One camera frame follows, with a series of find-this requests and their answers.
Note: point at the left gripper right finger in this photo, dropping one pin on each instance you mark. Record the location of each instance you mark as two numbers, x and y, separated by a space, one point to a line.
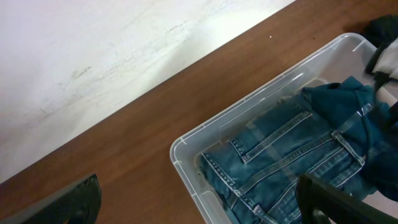
322 203

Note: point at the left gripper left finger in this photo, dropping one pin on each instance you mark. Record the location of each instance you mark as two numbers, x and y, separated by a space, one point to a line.
79 202

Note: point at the dark blue jeans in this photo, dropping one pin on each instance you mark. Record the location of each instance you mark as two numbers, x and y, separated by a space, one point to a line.
255 172

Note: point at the blue taped shirt bundle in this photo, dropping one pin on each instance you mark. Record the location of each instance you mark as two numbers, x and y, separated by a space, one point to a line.
360 119

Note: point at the clear plastic storage bin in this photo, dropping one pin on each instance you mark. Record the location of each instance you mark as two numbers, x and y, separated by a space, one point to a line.
345 56

